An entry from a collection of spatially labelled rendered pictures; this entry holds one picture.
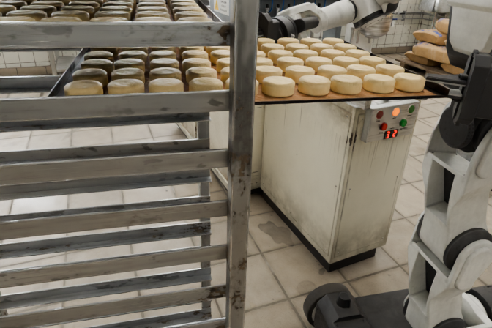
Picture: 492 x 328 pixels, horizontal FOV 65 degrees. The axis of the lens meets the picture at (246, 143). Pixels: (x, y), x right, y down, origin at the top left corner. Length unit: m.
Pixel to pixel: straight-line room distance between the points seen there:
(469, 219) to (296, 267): 0.98
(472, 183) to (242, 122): 0.66
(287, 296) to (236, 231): 1.21
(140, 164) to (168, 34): 0.19
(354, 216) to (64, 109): 1.41
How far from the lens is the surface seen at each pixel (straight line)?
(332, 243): 1.78
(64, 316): 0.76
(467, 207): 1.13
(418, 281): 1.39
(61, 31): 0.51
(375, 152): 1.63
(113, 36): 0.51
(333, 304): 1.52
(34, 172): 0.59
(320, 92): 0.60
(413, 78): 0.70
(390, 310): 1.63
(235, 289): 0.70
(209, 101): 0.53
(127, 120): 0.99
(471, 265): 1.20
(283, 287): 1.84
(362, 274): 1.98
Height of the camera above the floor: 1.32
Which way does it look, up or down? 26 degrees down
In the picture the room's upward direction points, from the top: 2 degrees clockwise
